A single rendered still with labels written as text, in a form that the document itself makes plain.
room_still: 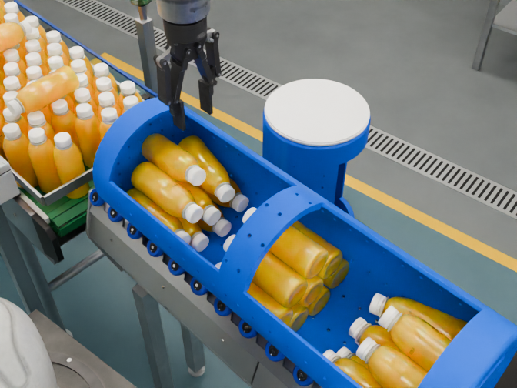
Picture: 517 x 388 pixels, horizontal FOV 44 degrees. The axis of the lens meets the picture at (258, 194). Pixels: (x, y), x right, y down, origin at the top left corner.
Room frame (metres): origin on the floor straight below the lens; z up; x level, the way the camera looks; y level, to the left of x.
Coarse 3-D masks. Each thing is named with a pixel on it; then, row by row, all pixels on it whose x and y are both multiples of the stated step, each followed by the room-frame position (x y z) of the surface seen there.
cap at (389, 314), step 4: (388, 308) 0.63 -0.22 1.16; (392, 308) 0.63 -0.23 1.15; (388, 312) 0.63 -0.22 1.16; (392, 312) 0.63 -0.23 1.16; (396, 312) 0.63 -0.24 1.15; (384, 316) 0.62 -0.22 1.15; (388, 316) 0.62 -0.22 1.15; (392, 316) 0.62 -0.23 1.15; (380, 320) 0.62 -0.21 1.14; (384, 320) 0.61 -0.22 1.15; (388, 320) 0.61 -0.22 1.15; (380, 324) 0.62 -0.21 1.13; (384, 324) 0.61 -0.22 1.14; (388, 324) 0.61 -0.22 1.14
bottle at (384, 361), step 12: (372, 348) 0.58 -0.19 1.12; (384, 348) 0.57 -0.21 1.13; (372, 360) 0.55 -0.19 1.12; (384, 360) 0.55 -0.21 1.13; (396, 360) 0.55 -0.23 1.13; (408, 360) 0.55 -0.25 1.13; (372, 372) 0.54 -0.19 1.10; (384, 372) 0.53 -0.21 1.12; (396, 372) 0.53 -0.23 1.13; (408, 372) 0.53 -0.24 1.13; (420, 372) 0.53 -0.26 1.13; (384, 384) 0.52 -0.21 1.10; (396, 384) 0.51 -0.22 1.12; (408, 384) 0.51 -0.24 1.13
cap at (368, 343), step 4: (364, 340) 0.59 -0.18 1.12; (368, 340) 0.59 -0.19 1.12; (372, 340) 0.59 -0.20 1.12; (364, 344) 0.58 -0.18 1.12; (368, 344) 0.58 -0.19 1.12; (372, 344) 0.58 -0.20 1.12; (376, 344) 0.60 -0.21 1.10; (360, 348) 0.58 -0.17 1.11; (364, 348) 0.58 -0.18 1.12; (368, 348) 0.58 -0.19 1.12; (356, 352) 0.58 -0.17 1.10; (360, 352) 0.58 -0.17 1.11; (364, 352) 0.57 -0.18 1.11; (360, 356) 0.57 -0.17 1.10; (364, 356) 0.57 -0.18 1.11; (364, 360) 0.57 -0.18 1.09
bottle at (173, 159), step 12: (144, 144) 1.09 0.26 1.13; (156, 144) 1.07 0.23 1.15; (168, 144) 1.06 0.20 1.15; (144, 156) 1.08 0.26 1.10; (156, 156) 1.04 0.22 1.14; (168, 156) 1.02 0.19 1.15; (180, 156) 1.01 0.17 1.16; (192, 156) 1.02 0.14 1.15; (168, 168) 1.00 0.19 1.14; (180, 168) 0.99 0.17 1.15; (180, 180) 0.98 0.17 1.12
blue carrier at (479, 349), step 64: (128, 128) 1.04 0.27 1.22; (192, 128) 1.19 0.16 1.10; (256, 192) 1.03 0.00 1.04; (192, 256) 0.77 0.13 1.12; (256, 256) 0.71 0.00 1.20; (384, 256) 0.79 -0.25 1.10; (256, 320) 0.65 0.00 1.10; (320, 320) 0.74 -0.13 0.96; (320, 384) 0.54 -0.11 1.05; (448, 384) 0.46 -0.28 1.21
